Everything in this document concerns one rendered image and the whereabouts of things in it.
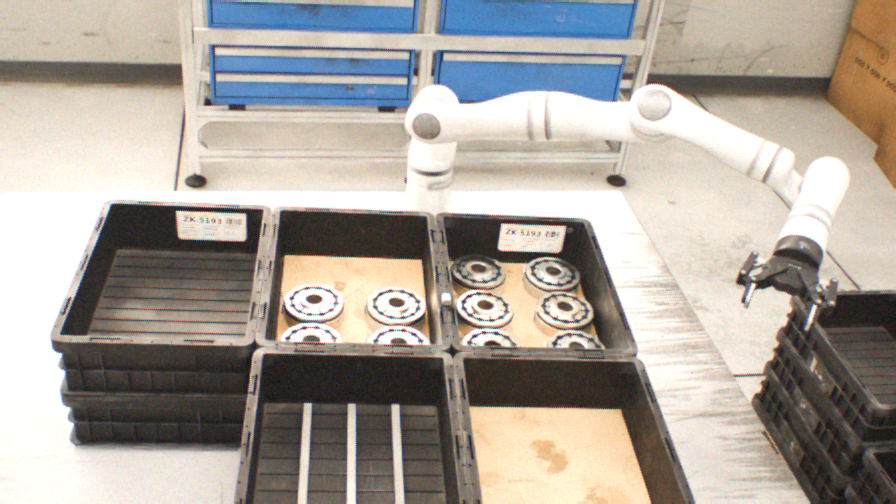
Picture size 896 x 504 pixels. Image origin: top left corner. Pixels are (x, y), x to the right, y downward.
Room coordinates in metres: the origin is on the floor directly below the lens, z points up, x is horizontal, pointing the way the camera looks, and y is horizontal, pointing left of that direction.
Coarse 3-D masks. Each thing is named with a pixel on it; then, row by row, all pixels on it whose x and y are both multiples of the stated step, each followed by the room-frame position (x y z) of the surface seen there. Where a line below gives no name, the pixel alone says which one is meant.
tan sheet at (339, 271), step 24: (288, 264) 1.43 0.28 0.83; (312, 264) 1.44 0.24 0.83; (336, 264) 1.45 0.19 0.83; (360, 264) 1.46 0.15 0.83; (384, 264) 1.47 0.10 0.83; (408, 264) 1.48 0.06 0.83; (288, 288) 1.36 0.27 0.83; (336, 288) 1.38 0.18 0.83; (360, 288) 1.38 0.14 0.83; (408, 288) 1.40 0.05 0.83; (360, 312) 1.31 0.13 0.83; (360, 336) 1.25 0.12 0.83
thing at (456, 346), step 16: (592, 240) 1.48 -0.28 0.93; (448, 256) 1.37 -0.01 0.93; (448, 272) 1.33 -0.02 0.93; (608, 272) 1.38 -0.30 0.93; (448, 288) 1.28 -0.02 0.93; (608, 288) 1.33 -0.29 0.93; (448, 320) 1.19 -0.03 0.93; (624, 320) 1.25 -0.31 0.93; (624, 336) 1.21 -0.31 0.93; (512, 352) 1.13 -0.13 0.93; (528, 352) 1.14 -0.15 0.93; (544, 352) 1.14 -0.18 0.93; (560, 352) 1.15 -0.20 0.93; (576, 352) 1.15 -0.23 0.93; (592, 352) 1.15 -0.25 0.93; (608, 352) 1.16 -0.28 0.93; (624, 352) 1.16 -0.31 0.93
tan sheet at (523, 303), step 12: (504, 264) 1.51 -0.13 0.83; (516, 264) 1.52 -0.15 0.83; (516, 276) 1.48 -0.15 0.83; (504, 288) 1.43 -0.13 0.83; (516, 288) 1.44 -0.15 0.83; (456, 300) 1.38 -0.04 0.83; (516, 300) 1.40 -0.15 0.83; (528, 300) 1.41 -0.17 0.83; (516, 312) 1.37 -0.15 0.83; (528, 312) 1.37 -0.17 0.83; (516, 324) 1.33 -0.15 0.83; (528, 324) 1.34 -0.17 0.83; (516, 336) 1.30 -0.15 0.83; (528, 336) 1.30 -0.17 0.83; (540, 336) 1.30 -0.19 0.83
